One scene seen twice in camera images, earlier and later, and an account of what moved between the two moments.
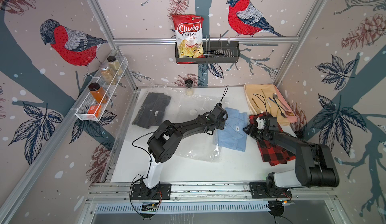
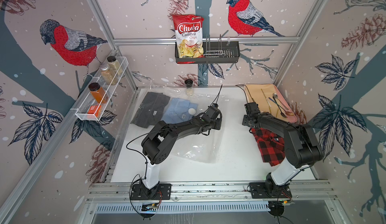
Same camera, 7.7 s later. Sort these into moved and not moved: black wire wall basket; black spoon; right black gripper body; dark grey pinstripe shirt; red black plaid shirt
Moved: right black gripper body
Not moved: dark grey pinstripe shirt; black wire wall basket; black spoon; red black plaid shirt
